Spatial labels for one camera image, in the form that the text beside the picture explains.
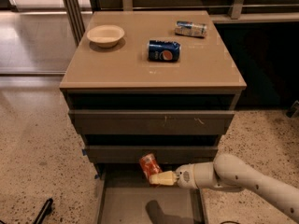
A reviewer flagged grey middle drawer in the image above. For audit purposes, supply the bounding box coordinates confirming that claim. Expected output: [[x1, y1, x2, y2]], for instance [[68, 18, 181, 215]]
[[84, 146, 218, 164]]

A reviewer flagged black object on floor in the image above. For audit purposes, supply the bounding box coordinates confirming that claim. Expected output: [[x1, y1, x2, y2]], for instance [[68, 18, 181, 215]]
[[33, 198, 53, 224]]

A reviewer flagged grey drawer cabinet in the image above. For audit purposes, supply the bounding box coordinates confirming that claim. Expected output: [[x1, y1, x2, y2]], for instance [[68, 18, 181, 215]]
[[59, 10, 248, 224]]

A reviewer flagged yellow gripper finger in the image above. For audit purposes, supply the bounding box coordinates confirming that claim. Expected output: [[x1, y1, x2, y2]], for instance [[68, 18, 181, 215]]
[[149, 171, 178, 186]]

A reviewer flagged metal window frame post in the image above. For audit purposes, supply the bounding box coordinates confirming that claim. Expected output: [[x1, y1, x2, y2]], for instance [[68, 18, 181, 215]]
[[63, 0, 85, 46]]

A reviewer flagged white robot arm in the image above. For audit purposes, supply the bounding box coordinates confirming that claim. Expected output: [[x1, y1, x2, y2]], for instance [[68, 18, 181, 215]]
[[149, 154, 299, 223]]

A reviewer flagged blue tape piece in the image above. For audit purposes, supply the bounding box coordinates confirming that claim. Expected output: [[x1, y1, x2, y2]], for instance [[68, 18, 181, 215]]
[[82, 149, 87, 156]]

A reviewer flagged red coke can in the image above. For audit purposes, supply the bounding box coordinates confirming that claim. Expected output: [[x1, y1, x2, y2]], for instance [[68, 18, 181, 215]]
[[139, 153, 162, 179]]

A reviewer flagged white blue crushed can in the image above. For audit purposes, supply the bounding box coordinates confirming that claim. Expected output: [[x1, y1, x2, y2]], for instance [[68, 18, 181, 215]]
[[175, 21, 207, 37]]

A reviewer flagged blue pepsi can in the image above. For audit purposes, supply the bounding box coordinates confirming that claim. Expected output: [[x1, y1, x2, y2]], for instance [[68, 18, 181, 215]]
[[148, 40, 181, 62]]

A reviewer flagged grey open bottom drawer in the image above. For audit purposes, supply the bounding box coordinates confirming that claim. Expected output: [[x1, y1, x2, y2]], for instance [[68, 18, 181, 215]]
[[97, 164, 208, 224]]

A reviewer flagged white bowl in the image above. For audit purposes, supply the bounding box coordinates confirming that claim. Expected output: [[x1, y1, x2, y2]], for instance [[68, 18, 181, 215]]
[[87, 25, 125, 48]]

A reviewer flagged grey top drawer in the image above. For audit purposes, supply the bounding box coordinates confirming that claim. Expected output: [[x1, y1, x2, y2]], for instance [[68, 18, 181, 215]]
[[69, 110, 235, 135]]

